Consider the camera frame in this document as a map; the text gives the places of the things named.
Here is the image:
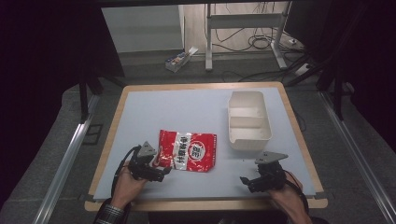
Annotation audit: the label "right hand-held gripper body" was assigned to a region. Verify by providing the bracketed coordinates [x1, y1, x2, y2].
[253, 150, 290, 191]

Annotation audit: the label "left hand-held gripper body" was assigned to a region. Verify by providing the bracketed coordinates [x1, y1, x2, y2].
[127, 141, 166, 183]

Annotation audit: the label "red and white snack packet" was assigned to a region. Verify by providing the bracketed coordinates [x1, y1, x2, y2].
[154, 129, 219, 174]

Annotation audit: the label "person's right hand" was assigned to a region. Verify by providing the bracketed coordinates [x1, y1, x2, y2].
[266, 172, 304, 216]

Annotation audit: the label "person's left hand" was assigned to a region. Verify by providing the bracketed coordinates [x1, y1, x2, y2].
[109, 161, 149, 210]

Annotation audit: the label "white divided plastic container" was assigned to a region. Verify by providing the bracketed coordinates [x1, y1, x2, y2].
[226, 90, 274, 152]

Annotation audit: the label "pale blue table mat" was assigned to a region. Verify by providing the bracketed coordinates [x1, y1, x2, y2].
[92, 87, 318, 202]

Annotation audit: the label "black metal stand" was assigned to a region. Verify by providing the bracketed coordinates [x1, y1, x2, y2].
[284, 46, 356, 121]
[77, 69, 127, 124]

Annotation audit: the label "small open cardboard box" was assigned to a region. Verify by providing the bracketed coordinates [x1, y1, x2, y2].
[164, 46, 200, 74]

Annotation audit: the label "white power strip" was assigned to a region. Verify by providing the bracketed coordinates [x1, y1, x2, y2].
[293, 63, 313, 77]

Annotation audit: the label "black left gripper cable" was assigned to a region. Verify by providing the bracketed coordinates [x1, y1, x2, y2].
[110, 145, 141, 200]

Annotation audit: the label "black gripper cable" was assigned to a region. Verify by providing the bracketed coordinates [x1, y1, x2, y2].
[110, 145, 141, 200]
[282, 169, 310, 216]

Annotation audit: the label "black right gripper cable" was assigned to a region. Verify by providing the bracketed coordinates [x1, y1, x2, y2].
[282, 169, 310, 216]

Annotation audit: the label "aluminium floor rail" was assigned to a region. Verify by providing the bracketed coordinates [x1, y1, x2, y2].
[32, 92, 101, 224]
[318, 91, 396, 224]

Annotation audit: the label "white wall panel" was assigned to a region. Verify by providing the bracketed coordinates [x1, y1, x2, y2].
[100, 5, 185, 54]

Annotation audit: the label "black floor cables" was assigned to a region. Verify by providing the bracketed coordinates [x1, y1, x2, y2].
[205, 3, 312, 83]

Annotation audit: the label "white metal desk frame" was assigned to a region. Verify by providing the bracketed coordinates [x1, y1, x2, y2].
[204, 2, 290, 72]

